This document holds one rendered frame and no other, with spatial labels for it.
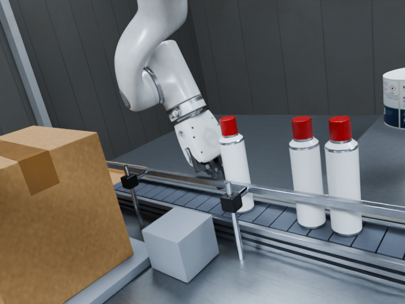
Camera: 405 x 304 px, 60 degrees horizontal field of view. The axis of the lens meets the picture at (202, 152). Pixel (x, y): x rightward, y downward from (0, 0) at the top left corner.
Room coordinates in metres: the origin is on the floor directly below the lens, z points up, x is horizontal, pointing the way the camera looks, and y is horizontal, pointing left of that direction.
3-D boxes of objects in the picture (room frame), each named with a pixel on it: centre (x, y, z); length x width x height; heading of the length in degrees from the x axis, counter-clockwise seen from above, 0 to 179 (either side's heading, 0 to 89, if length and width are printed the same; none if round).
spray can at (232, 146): (0.68, -0.06, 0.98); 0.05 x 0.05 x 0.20
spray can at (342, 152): (0.53, -0.22, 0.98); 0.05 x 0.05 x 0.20
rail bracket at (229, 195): (0.59, -0.05, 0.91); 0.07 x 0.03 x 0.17; 137
